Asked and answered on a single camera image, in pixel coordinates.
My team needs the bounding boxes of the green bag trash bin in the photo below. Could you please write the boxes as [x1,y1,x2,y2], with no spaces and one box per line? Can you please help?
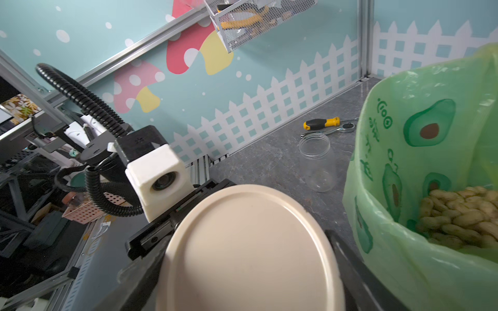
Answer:
[343,44,497,310]

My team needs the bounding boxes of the peanut jar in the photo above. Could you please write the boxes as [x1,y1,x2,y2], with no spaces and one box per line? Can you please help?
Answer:
[298,133,337,193]

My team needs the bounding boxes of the yellow black tool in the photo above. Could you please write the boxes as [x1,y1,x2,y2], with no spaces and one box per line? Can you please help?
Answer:
[220,3,270,29]

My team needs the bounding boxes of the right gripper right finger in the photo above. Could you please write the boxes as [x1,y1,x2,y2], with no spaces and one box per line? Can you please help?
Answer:
[325,230,408,311]

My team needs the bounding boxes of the peanut pile in bin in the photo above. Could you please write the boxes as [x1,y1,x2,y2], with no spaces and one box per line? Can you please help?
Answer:
[416,186,497,250]

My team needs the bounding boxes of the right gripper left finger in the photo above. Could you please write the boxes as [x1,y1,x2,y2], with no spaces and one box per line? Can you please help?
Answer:
[93,237,171,310]

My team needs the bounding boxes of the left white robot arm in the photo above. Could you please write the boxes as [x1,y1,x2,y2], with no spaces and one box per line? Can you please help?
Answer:
[36,63,233,260]

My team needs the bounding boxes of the white wire wall basket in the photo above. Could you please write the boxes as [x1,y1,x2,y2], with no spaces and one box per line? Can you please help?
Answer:
[204,0,318,53]

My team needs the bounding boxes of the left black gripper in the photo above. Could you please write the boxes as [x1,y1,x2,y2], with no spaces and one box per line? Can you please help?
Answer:
[125,179,235,260]

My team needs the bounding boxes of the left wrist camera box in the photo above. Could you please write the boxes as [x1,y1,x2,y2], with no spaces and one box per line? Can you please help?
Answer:
[114,125,194,222]

